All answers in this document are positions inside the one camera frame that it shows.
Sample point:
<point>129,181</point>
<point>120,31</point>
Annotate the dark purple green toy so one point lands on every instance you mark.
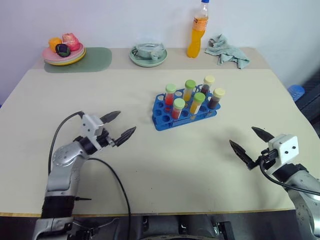
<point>62,50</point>

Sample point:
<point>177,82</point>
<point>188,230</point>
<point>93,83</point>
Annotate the orange soda plastic bottle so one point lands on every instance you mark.
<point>195,45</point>

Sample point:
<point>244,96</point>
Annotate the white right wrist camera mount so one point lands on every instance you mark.
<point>285,147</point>

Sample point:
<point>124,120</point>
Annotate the orange toy fruit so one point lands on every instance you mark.
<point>53,42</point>

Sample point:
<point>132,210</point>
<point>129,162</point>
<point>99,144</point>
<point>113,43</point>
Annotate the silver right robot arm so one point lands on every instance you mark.
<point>305,200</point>

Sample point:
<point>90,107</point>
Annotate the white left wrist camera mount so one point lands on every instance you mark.
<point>88,125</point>

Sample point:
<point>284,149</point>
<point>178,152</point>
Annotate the pink plate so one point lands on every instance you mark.
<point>47,56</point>

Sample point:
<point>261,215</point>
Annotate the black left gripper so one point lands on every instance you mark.
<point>106,140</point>

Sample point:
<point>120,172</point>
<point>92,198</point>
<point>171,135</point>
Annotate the black metal bracket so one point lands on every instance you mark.
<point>225,230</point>

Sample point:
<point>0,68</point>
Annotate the blue plastic test tube rack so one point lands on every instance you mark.
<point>165,125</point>

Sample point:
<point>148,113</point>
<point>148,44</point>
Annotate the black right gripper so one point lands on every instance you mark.
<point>266,157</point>

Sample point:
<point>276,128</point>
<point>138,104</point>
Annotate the green oval placemat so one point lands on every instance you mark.
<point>97,60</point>

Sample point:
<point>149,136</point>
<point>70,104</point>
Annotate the dark ribbed object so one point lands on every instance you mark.
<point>311,100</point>

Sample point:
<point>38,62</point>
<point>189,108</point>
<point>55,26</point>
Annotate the yellow plate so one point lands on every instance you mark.
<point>72,62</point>

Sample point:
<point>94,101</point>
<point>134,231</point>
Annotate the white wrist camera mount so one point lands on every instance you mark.
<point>285,147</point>
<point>88,125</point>

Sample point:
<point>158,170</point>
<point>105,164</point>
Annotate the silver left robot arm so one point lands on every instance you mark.
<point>62,162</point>

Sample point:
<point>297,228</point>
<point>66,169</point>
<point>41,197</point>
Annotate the crumpled teal cloth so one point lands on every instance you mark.
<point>227,53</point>

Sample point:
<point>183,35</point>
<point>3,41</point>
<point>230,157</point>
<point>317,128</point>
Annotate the pale green bowl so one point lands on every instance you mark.
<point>145,51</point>

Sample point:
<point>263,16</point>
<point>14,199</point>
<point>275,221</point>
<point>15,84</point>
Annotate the pink toy apple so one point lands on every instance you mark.
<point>71,41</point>

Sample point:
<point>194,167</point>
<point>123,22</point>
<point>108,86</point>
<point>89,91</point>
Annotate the blue ribbed container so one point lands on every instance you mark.
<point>297,91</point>

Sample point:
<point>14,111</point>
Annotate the pale green round plate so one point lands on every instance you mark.
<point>147,63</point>

